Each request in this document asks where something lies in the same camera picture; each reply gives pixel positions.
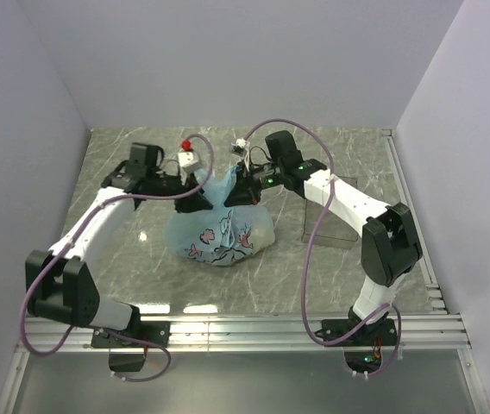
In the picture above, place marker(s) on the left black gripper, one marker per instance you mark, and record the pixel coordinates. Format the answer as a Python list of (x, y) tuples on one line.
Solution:
[(192, 203)]

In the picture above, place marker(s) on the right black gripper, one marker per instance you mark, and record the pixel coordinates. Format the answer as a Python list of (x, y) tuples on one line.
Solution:
[(245, 191)]

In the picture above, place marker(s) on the light blue plastic bag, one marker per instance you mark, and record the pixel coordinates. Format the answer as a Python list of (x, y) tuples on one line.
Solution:
[(223, 235)]

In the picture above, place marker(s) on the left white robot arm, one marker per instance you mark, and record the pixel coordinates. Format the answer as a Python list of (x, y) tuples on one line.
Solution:
[(59, 282)]

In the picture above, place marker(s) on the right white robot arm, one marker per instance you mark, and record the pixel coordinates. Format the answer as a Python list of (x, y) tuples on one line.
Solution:
[(390, 246)]

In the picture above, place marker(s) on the clear plastic fruit tray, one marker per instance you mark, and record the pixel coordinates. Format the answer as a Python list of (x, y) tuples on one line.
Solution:
[(333, 231)]

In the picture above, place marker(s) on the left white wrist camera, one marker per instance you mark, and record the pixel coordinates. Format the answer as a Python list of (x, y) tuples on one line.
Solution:
[(189, 160)]

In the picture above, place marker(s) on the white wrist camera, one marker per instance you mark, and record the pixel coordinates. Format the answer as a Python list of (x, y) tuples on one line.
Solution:
[(241, 148), (189, 160)]

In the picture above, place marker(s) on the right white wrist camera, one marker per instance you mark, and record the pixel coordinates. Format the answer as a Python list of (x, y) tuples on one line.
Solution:
[(241, 148)]

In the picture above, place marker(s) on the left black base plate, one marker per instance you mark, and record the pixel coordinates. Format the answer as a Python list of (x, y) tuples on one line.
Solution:
[(139, 334)]

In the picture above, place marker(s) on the aluminium mounting rail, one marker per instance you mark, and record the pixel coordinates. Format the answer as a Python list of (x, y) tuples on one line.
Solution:
[(418, 360)]

